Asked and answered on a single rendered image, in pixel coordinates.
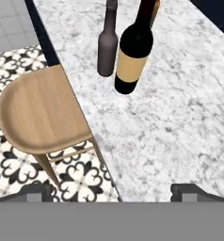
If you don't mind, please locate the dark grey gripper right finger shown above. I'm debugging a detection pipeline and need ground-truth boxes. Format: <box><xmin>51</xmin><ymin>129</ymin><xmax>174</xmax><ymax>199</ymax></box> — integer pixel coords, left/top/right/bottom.
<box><xmin>170</xmin><ymin>183</ymin><xmax>224</xmax><ymax>203</ymax></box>

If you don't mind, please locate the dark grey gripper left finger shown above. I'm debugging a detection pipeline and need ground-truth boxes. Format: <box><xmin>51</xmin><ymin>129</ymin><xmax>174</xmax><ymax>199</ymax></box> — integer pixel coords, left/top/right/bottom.
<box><xmin>0</xmin><ymin>183</ymin><xmax>55</xmax><ymax>203</ymax></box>

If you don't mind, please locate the light wooden stool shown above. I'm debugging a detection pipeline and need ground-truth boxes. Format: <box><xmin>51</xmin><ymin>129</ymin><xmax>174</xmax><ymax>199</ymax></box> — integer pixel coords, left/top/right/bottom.
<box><xmin>0</xmin><ymin>64</ymin><xmax>106</xmax><ymax>188</ymax></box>

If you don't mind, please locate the black bottle with tan label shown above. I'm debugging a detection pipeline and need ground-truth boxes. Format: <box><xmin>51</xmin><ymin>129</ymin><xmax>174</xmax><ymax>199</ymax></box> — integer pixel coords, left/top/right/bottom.
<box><xmin>114</xmin><ymin>0</ymin><xmax>158</xmax><ymax>95</ymax></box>

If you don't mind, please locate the dark blue island cabinet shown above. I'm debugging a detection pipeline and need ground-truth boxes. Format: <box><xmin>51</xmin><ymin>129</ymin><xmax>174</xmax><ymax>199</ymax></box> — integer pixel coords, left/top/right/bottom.
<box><xmin>24</xmin><ymin>0</ymin><xmax>61</xmax><ymax>68</ymax></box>

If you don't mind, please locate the dark grey-purple bottle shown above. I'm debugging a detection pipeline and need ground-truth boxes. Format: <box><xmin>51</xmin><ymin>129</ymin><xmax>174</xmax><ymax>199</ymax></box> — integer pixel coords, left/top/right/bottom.
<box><xmin>97</xmin><ymin>0</ymin><xmax>120</xmax><ymax>78</ymax></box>

